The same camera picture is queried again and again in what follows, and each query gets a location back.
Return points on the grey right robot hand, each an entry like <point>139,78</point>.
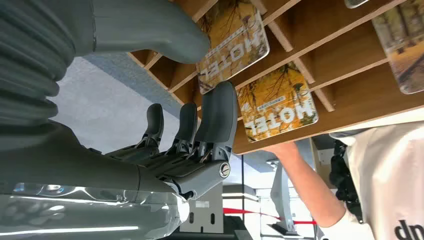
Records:
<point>82,159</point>

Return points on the yellow hotel key card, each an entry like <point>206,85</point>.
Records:
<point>232,49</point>
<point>278,106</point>

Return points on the wooden card rack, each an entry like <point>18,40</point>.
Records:
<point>348,96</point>

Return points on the person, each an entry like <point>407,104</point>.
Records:
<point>387,179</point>

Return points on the grey-edged key card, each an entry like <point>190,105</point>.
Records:
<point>354,2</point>

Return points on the autumn trees key card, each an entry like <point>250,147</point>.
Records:
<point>404,49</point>

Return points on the ribbed grey right arm sleeve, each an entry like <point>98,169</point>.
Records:
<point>26,59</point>

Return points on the thin black pole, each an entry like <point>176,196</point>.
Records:
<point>242,188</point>

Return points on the red barrier tape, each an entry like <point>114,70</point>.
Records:
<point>251,213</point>

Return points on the white angled stand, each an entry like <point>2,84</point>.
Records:
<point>281,195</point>

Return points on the white wall socket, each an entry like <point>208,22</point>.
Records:
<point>325,156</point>

